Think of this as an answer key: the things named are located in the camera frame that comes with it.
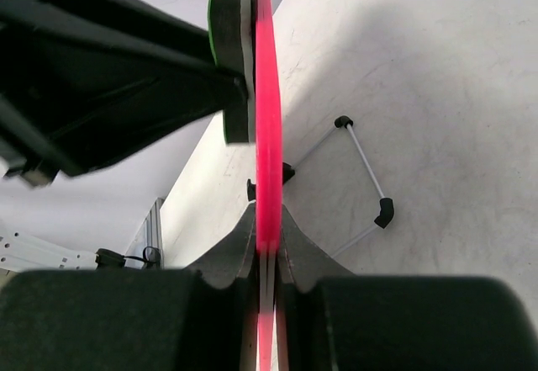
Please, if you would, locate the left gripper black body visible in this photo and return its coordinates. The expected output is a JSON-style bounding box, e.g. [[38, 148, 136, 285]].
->
[[1, 93, 84, 188]]

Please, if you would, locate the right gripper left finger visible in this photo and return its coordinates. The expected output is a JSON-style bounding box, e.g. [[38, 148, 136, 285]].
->
[[1, 206, 256, 370]]

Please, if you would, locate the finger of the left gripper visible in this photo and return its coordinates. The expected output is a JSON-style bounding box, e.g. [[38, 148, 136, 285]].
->
[[1, 0, 244, 175]]

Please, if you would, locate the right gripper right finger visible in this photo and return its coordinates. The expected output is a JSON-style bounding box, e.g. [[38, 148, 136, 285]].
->
[[278, 211, 537, 370]]

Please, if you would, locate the green whiteboard eraser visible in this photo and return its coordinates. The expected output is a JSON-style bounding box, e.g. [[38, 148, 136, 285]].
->
[[208, 0, 257, 144]]

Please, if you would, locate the pink framed whiteboard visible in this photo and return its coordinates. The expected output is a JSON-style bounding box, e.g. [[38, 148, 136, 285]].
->
[[256, 0, 282, 370]]

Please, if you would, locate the whiteboard left black foot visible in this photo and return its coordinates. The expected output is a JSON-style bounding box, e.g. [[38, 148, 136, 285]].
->
[[246, 178, 256, 202]]

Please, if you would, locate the whiteboard black foot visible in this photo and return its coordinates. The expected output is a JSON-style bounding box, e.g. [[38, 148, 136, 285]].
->
[[282, 162, 295, 184], [246, 178, 256, 202]]

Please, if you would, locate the whiteboard right black foot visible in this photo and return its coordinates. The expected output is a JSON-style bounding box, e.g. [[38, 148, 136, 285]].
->
[[282, 162, 295, 184]]

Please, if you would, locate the white wire whiteboard stand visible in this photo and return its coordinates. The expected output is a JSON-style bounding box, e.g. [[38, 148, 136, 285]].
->
[[285, 115, 395, 258]]

